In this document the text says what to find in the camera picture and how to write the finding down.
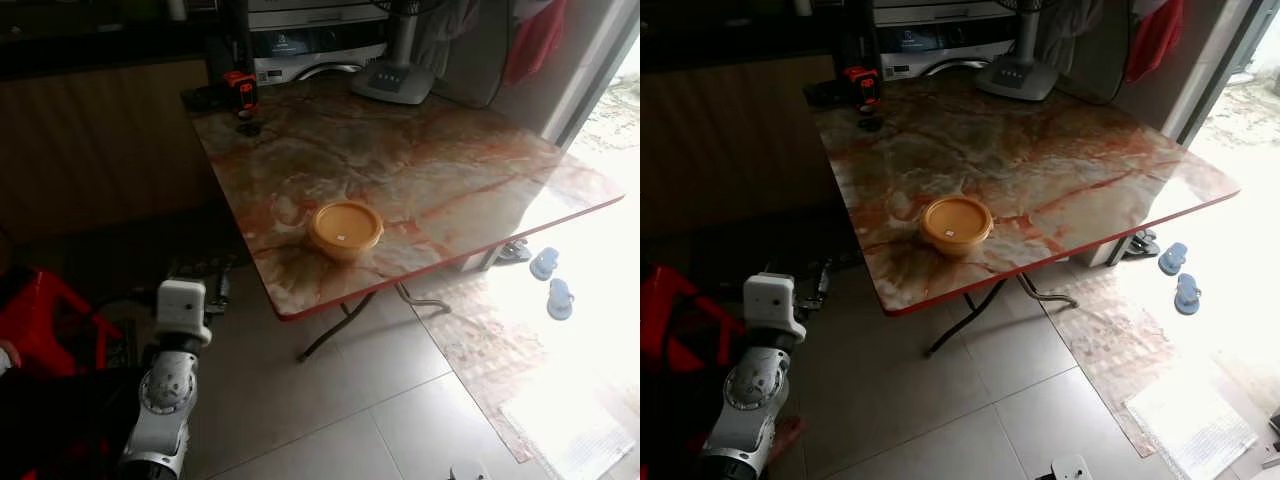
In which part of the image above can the white washing machine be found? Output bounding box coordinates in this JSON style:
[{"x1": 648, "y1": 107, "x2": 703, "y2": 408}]
[
  {"x1": 872, "y1": 0, "x2": 1016, "y2": 81},
  {"x1": 245, "y1": 0, "x2": 391, "y2": 86}
]

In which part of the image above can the red plastic stool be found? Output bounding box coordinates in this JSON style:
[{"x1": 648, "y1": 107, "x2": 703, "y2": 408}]
[
  {"x1": 0, "y1": 268, "x2": 126, "y2": 376},
  {"x1": 640, "y1": 262, "x2": 736, "y2": 376}
]

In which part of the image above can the grey standing fan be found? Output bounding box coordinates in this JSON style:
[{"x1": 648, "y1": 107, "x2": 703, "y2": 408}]
[
  {"x1": 350, "y1": 0, "x2": 436, "y2": 106},
  {"x1": 975, "y1": 0, "x2": 1063, "y2": 103}
]

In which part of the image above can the grey hanging cloth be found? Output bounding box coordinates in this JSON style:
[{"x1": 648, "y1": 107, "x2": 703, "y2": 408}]
[
  {"x1": 1035, "y1": 0, "x2": 1101, "y2": 71},
  {"x1": 412, "y1": 0, "x2": 481, "y2": 76}
]

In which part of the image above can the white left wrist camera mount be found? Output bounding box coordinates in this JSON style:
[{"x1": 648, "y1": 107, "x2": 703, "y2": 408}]
[
  {"x1": 155, "y1": 280, "x2": 213, "y2": 349},
  {"x1": 742, "y1": 272, "x2": 807, "y2": 346}
]

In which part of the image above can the red and black device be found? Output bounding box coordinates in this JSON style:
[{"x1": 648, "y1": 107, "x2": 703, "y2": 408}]
[
  {"x1": 210, "y1": 70, "x2": 259, "y2": 113},
  {"x1": 838, "y1": 65, "x2": 881, "y2": 109}
]

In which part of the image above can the marble top folding table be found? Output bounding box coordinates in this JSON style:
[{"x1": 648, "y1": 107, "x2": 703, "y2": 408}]
[
  {"x1": 805, "y1": 72, "x2": 1243, "y2": 359},
  {"x1": 180, "y1": 75, "x2": 626, "y2": 361}
]

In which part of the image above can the red hanging cloth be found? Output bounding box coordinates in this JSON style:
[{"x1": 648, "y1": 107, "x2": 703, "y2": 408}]
[
  {"x1": 503, "y1": 0, "x2": 568, "y2": 86},
  {"x1": 1125, "y1": 0, "x2": 1186, "y2": 83}
]

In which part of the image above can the orange lidded plastic container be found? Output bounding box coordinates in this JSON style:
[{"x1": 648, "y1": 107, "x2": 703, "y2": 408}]
[
  {"x1": 919, "y1": 195, "x2": 995, "y2": 259},
  {"x1": 306, "y1": 200, "x2": 385, "y2": 263}
]

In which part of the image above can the patterned floor mat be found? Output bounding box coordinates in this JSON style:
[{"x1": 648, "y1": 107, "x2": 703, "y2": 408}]
[{"x1": 1040, "y1": 265, "x2": 1280, "y2": 459}]

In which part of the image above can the brown wooden cabinet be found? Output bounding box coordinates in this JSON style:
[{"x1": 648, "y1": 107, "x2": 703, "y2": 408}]
[
  {"x1": 0, "y1": 55, "x2": 216, "y2": 241},
  {"x1": 640, "y1": 55, "x2": 841, "y2": 236}
]

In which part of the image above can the grey sliding door frame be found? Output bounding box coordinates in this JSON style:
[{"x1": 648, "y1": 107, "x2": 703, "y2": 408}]
[
  {"x1": 540, "y1": 0, "x2": 641, "y2": 151},
  {"x1": 1165, "y1": 0, "x2": 1280, "y2": 141}
]

